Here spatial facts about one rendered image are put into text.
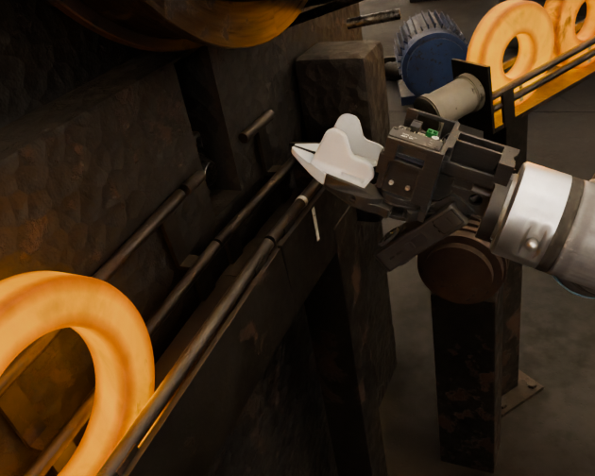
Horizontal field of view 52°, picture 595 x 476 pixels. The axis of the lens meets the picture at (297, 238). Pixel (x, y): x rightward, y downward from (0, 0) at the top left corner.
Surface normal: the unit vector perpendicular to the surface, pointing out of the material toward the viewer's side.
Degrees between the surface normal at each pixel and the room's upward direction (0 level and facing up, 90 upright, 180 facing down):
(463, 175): 90
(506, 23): 90
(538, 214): 57
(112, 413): 46
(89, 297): 90
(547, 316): 0
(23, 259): 90
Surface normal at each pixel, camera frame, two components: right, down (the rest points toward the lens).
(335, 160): -0.45, 0.52
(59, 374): 0.90, 0.09
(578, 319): -0.16, -0.84
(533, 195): -0.15, -0.27
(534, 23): 0.51, 0.38
